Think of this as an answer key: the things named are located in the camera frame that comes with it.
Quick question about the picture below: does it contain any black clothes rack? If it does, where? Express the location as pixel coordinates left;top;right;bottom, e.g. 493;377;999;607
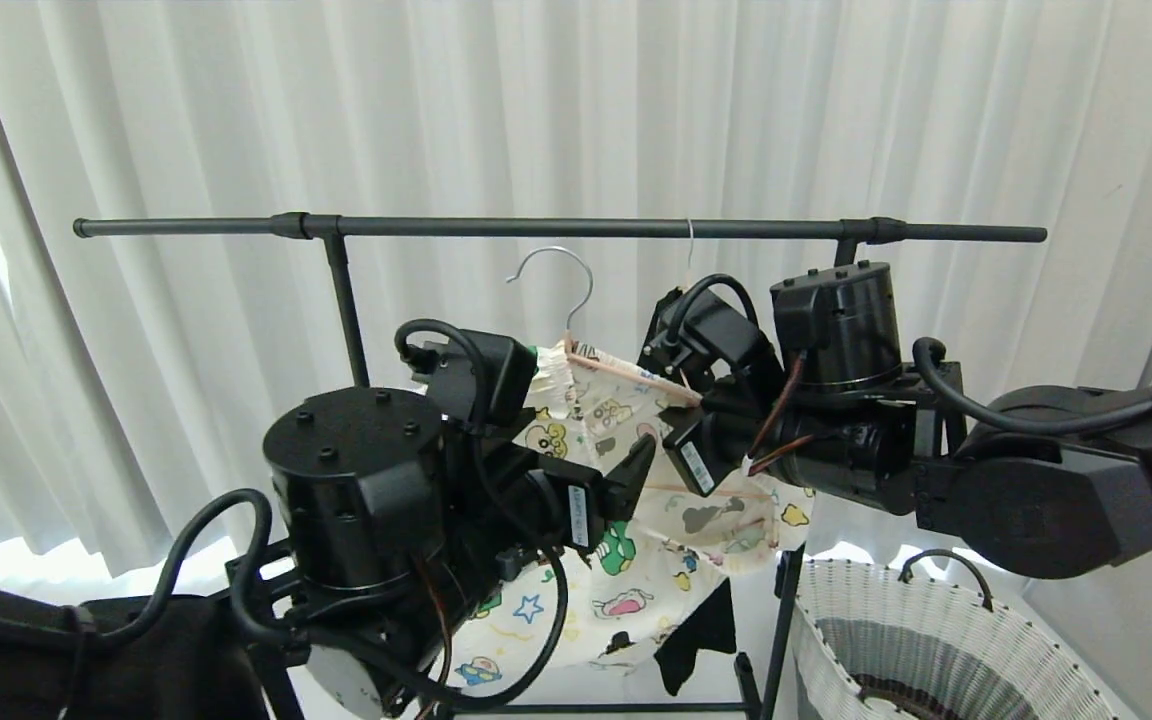
73;212;1049;720

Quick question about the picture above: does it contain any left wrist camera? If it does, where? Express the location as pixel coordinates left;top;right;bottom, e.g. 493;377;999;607
424;330;540;471

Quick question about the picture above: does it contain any white curtain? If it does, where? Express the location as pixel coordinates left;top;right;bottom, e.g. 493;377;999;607
0;0;1152;601

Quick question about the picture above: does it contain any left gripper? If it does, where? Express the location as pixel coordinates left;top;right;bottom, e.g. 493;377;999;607
448;432;659;576

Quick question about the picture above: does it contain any black garment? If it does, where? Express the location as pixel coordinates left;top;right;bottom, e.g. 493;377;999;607
654;578;739;698

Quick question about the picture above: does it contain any black cable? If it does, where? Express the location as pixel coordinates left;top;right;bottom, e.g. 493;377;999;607
86;318;570;716
664;273;1152;436

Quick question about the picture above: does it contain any cream printed garment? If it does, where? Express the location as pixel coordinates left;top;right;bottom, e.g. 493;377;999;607
436;340;819;691

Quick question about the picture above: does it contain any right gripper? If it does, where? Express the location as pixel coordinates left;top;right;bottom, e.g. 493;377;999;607
661;395;919;516

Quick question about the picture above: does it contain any white laundry basket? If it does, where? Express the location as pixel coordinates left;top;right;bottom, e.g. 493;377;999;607
791;548;1129;720

